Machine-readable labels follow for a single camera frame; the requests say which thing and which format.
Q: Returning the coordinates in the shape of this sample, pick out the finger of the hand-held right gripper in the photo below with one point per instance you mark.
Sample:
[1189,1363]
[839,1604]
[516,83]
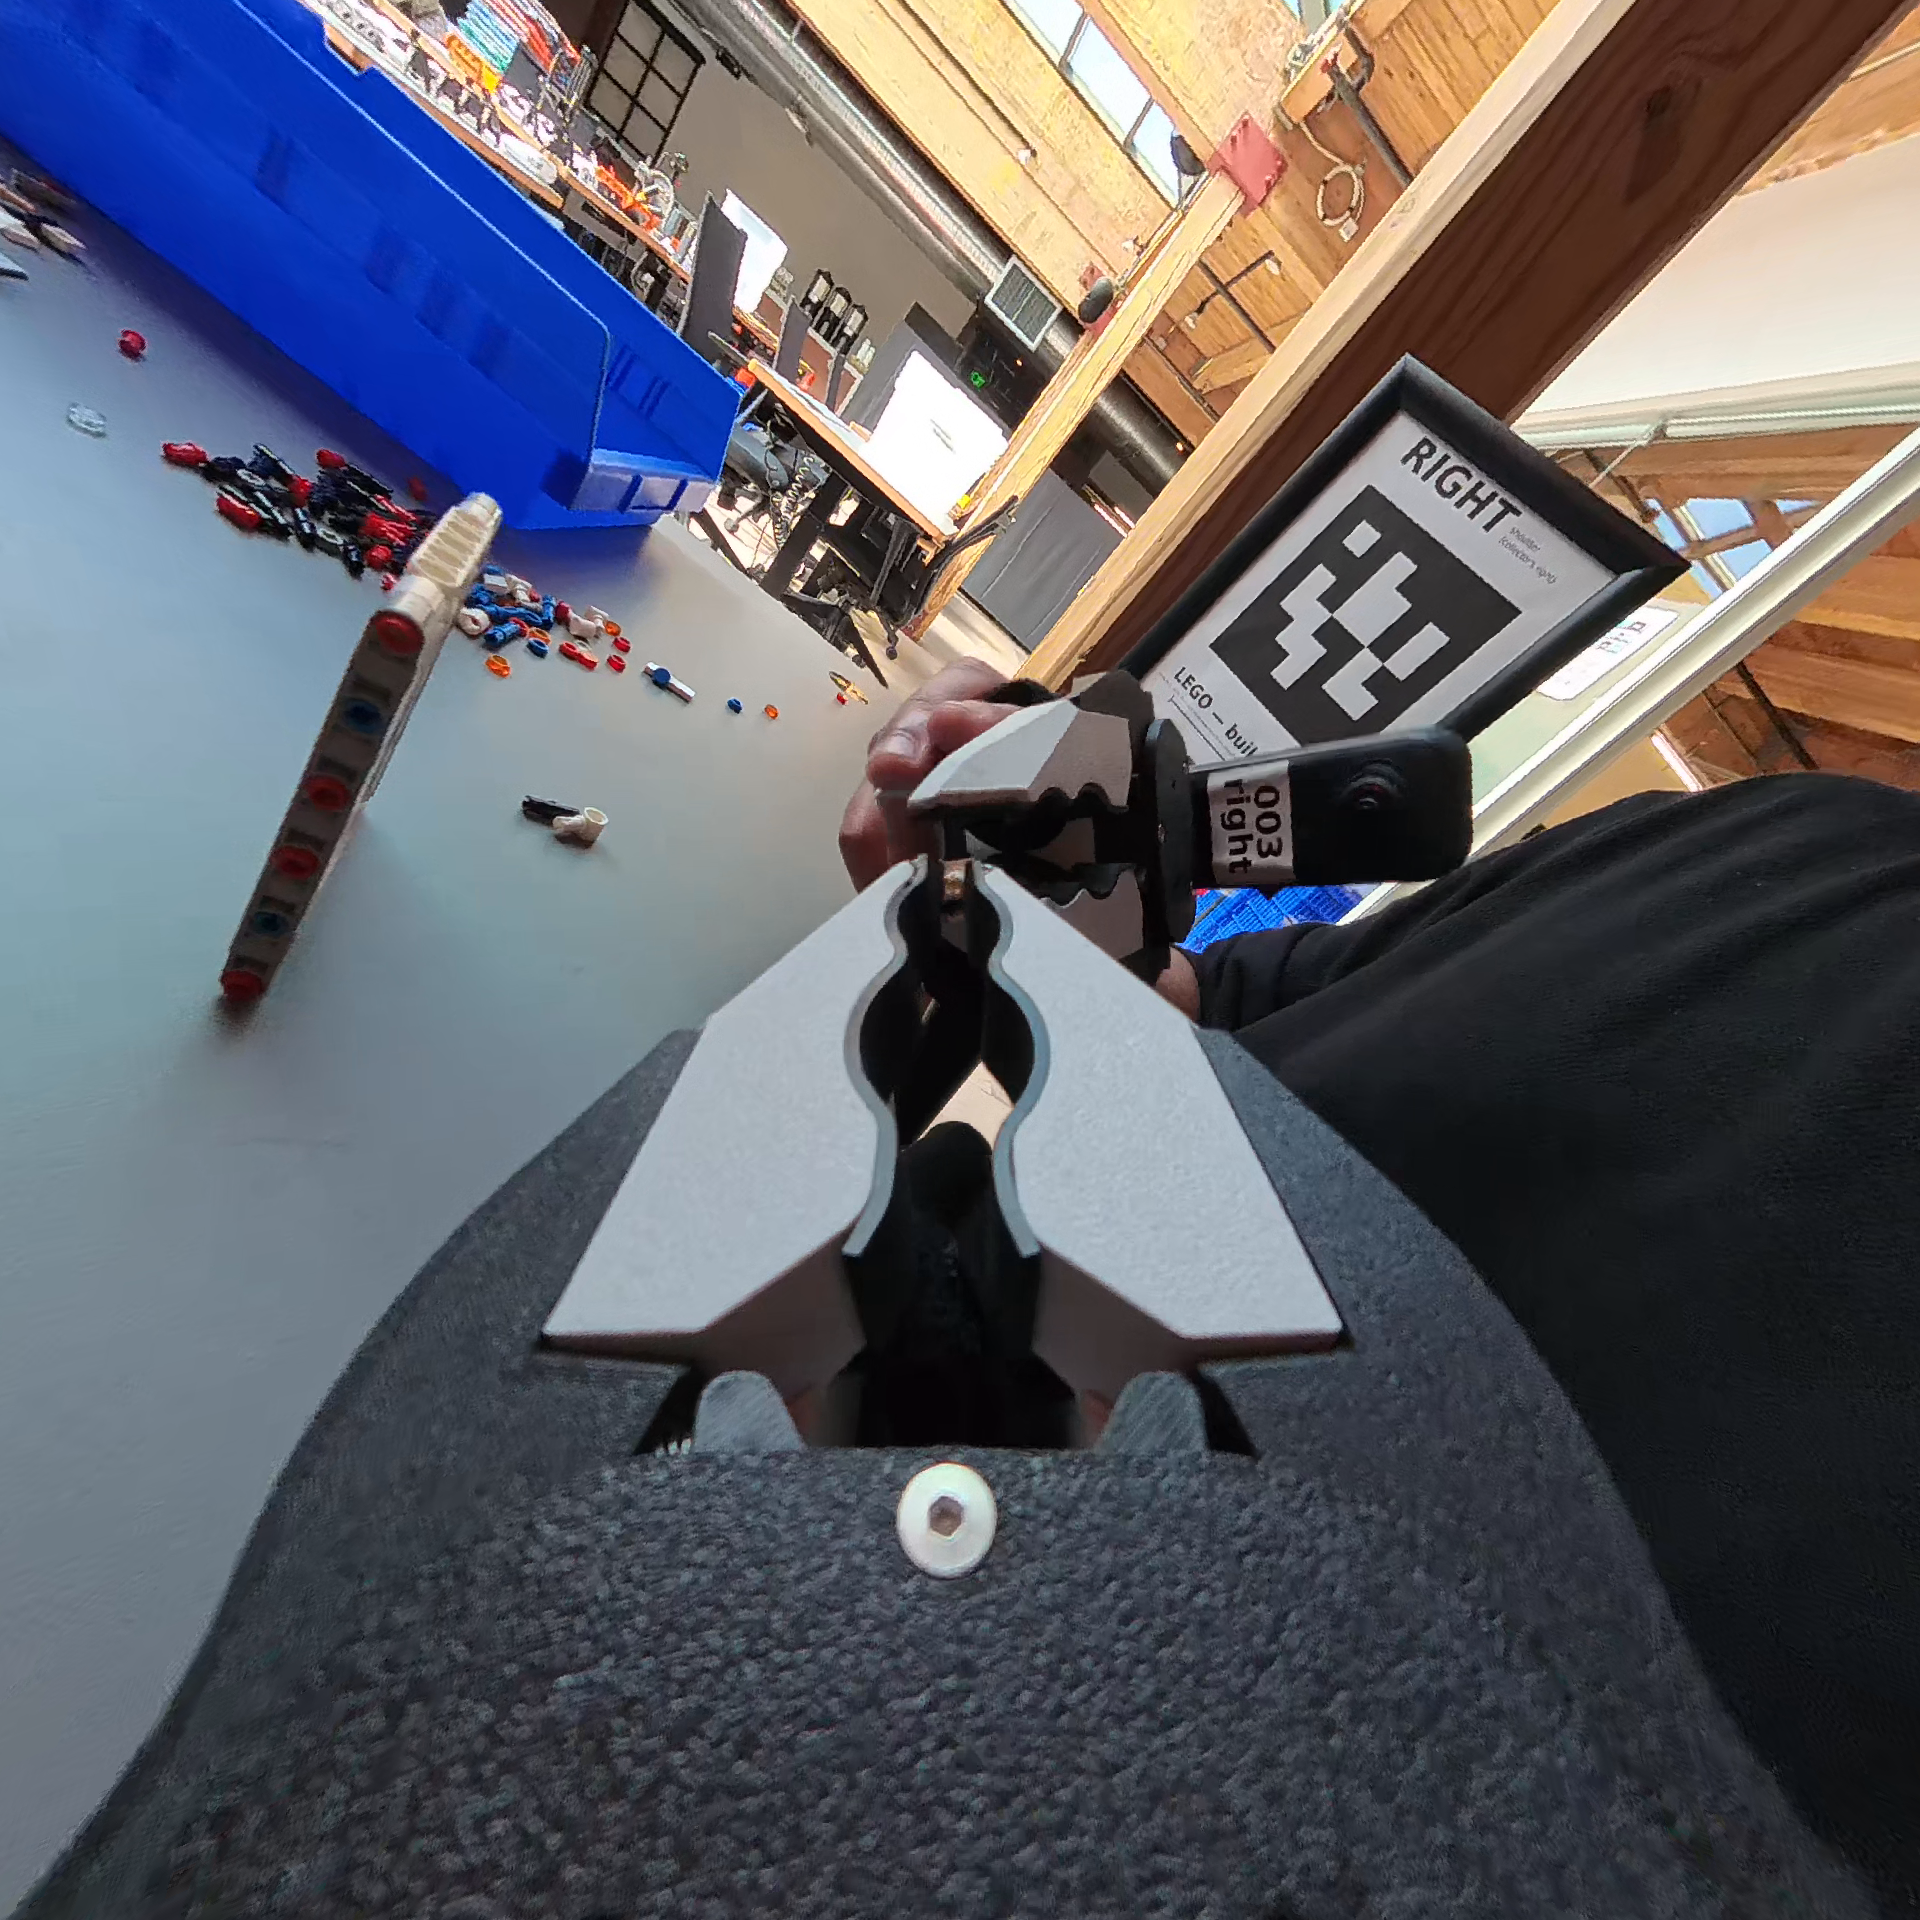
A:
[1080,871]
[999,759]

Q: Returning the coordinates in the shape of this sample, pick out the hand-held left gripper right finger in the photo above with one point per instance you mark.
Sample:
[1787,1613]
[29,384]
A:
[1159,1186]

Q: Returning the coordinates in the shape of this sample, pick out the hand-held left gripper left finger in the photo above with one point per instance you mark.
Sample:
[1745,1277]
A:
[723,1167]

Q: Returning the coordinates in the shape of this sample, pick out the white lego panel assembly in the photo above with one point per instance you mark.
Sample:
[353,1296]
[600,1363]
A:
[341,750]

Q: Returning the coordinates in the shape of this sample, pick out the person's right forearm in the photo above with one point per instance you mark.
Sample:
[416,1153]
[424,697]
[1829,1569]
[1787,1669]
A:
[1302,972]

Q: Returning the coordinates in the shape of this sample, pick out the black and white lego connector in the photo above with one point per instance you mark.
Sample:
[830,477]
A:
[567,817]

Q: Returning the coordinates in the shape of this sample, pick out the pile of small lego pins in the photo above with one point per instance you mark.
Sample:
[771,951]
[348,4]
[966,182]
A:
[344,501]

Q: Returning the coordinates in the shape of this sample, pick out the person's right hand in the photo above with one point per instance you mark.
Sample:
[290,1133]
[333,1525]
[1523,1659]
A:
[903,750]

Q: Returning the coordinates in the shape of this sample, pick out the computer monitor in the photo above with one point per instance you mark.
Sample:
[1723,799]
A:
[939,436]

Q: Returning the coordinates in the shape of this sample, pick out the wooden office desk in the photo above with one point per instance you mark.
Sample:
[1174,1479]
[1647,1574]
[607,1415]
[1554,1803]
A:
[839,464]

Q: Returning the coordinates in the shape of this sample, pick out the red alarm box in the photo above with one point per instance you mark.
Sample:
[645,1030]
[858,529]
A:
[1248,162]

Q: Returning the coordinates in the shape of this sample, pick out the cluttered workbench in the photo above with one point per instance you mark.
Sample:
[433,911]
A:
[527,103]

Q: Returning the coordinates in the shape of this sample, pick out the blue plastic bin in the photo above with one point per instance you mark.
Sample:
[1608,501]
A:
[376,226]

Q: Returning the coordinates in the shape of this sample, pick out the wall air vent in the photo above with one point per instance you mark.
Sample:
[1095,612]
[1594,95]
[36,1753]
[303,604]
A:
[1024,297]

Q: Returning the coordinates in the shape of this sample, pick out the wooden post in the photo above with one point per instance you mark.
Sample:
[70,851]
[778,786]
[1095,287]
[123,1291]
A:
[1426,297]

